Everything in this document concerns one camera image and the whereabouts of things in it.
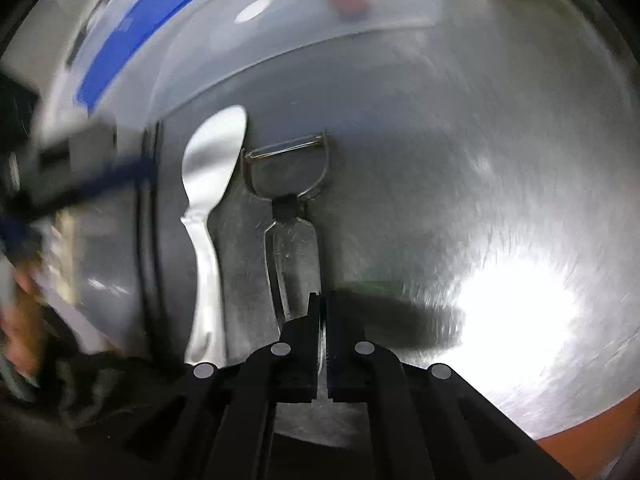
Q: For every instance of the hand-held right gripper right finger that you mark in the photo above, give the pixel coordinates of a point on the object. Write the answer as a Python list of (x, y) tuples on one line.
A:
[(332, 330)]

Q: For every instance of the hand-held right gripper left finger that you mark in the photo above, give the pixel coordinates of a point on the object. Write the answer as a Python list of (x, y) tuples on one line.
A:
[(313, 325)]

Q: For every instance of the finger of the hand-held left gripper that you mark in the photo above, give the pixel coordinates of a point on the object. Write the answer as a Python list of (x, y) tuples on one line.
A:
[(100, 180)]

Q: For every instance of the clear plastic container blue stripe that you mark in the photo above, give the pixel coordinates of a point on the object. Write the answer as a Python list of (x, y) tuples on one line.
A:
[(210, 35)]

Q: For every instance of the silver metal spoon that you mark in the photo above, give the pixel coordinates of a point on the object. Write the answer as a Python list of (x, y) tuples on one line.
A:
[(212, 160)]

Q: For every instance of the person's left hand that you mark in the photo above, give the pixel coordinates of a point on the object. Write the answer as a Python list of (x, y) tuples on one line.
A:
[(22, 330)]

